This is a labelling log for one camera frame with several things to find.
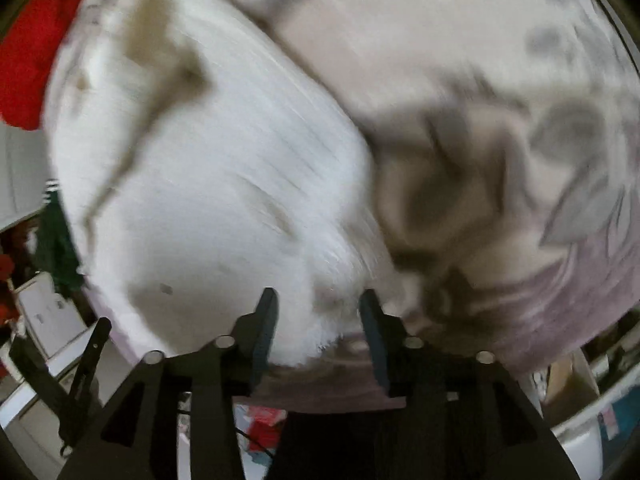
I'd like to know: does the red and white bag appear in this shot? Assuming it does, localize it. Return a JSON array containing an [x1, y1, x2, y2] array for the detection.
[[244, 405, 287, 455]]

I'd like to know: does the dark green cloth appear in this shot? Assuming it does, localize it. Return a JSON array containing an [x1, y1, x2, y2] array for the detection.
[[34, 180, 87, 297]]

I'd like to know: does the red cloth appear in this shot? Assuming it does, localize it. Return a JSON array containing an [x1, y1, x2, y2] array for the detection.
[[0, 0, 101, 132]]

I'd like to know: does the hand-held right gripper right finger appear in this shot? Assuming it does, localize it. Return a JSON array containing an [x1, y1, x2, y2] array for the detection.
[[359, 288, 581, 480]]

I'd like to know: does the cardboard box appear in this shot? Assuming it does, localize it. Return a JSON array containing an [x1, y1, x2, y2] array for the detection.
[[542, 349, 601, 411]]

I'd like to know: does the white garment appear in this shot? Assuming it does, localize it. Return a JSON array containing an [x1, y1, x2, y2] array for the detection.
[[42, 0, 398, 367]]

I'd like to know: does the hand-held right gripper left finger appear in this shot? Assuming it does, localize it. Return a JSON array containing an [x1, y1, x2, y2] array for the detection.
[[57, 287, 279, 480]]

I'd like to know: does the floral printed bed sheet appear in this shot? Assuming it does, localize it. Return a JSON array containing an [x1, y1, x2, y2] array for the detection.
[[45, 0, 640, 413]]

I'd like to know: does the white box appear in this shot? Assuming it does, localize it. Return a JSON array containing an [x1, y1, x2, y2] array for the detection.
[[14, 271, 97, 362]]

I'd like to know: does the white plastic tub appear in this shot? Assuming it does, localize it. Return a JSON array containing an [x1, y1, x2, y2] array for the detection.
[[550, 410, 607, 480]]

